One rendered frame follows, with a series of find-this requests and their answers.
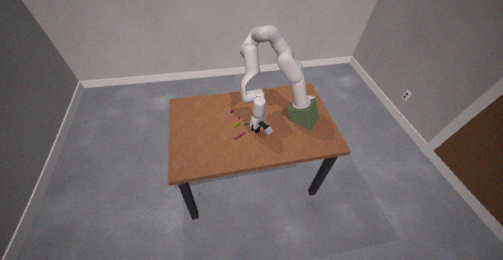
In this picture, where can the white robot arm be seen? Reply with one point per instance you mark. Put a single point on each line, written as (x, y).
(292, 69)

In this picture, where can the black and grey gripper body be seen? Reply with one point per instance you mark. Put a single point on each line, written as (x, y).
(255, 122)

